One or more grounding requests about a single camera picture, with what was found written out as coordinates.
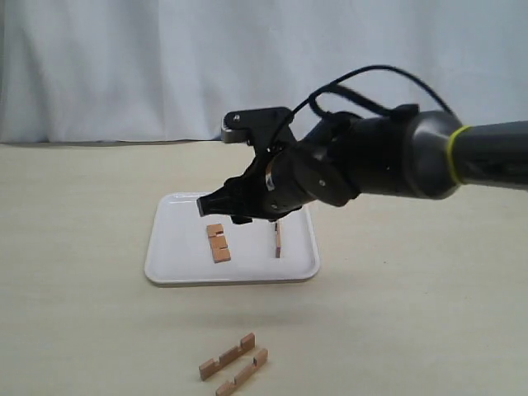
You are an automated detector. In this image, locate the white rectangular plastic tray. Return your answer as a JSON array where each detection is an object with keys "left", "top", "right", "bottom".
[{"left": 144, "top": 192, "right": 320, "bottom": 286}]

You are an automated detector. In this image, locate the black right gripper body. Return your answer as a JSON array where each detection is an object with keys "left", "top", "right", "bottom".
[{"left": 224, "top": 143, "right": 316, "bottom": 222}]

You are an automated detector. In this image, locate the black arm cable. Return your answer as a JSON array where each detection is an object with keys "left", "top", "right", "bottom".
[{"left": 267, "top": 64, "right": 455, "bottom": 149}]

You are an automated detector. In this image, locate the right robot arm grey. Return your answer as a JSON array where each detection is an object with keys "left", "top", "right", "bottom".
[{"left": 197, "top": 105, "right": 527, "bottom": 224}]

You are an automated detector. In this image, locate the notched wooden stick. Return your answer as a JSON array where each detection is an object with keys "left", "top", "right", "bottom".
[{"left": 206, "top": 224, "right": 231, "bottom": 263}]

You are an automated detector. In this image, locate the white backdrop curtain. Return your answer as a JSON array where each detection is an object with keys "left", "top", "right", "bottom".
[{"left": 1, "top": 1, "right": 527, "bottom": 143}]

